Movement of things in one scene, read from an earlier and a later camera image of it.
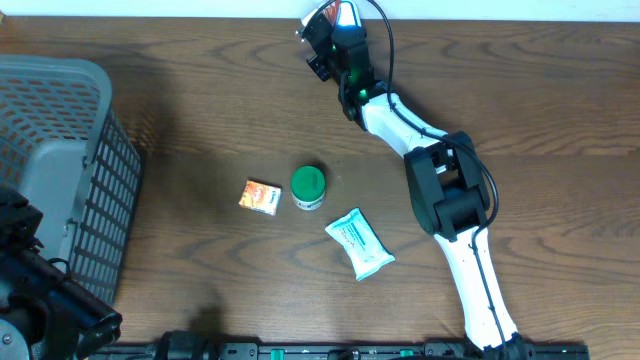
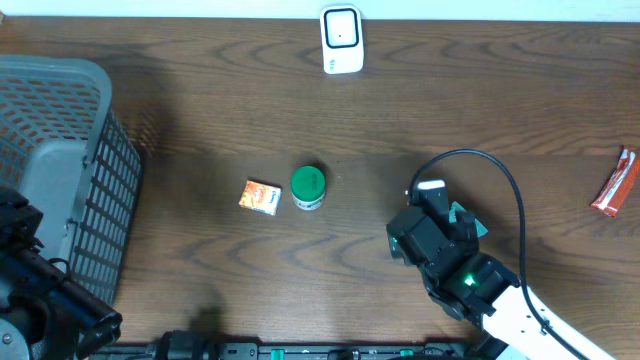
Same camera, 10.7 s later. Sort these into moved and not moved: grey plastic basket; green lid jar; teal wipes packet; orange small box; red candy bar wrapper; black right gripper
Moved: teal wipes packet; red candy bar wrapper; black right gripper
Not moved: green lid jar; orange small box; grey plastic basket
